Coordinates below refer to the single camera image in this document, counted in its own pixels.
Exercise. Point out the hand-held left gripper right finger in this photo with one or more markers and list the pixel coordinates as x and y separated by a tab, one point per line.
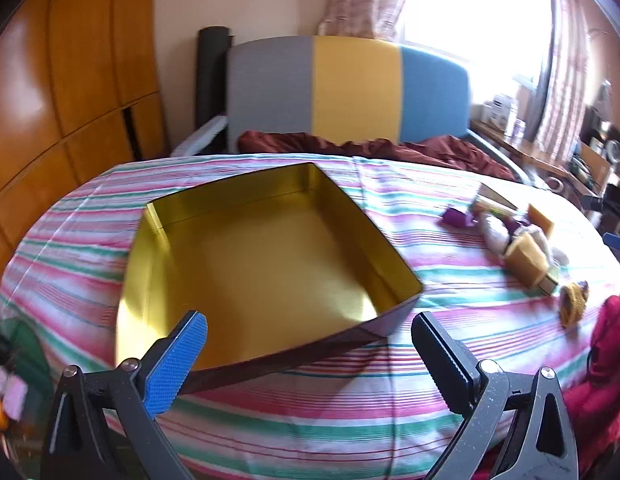
442	360

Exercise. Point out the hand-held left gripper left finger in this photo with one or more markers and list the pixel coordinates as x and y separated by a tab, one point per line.
172	365

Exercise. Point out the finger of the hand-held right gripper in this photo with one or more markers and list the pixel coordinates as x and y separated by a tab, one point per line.
617	241
615	197

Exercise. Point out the white fluffy sock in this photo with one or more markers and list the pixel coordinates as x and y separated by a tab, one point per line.
552	250

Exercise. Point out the yellow sponge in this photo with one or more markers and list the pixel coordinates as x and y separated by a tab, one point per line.
527	260
540	217

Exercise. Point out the purple snack packet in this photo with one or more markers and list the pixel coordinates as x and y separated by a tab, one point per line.
457	218
515	224

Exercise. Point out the large white box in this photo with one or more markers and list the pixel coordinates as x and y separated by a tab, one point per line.
495	195

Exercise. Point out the white sock blue cuff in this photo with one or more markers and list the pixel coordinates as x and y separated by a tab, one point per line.
492	234

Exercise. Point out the gold tin box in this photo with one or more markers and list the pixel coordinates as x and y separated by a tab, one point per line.
270	270

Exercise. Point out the wooden desk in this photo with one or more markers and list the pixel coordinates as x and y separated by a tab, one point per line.
532	155

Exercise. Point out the person's red clothing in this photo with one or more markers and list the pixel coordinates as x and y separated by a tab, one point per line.
602	370

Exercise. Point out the floral curtain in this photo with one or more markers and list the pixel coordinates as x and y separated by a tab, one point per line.
560	75
360	0

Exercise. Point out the white appliance box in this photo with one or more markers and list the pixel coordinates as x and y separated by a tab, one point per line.
504	110

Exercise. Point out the striped bed sheet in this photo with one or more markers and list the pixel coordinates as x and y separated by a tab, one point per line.
310	410

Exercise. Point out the pink cloth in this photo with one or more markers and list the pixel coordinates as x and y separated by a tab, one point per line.
12	390

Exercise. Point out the dark red blanket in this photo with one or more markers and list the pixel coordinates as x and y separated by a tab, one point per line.
370	147

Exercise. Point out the grey white cushion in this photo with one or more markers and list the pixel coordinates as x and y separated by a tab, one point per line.
202	137

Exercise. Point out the grey yellow blue headboard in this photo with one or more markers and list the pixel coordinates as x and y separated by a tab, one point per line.
355	90

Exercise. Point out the black rolled mat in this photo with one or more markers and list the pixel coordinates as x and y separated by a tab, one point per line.
210	75

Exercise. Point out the wooden wardrobe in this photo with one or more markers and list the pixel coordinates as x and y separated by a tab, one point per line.
65	60

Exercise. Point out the grey bed frame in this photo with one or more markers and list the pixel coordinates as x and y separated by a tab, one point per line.
505	157

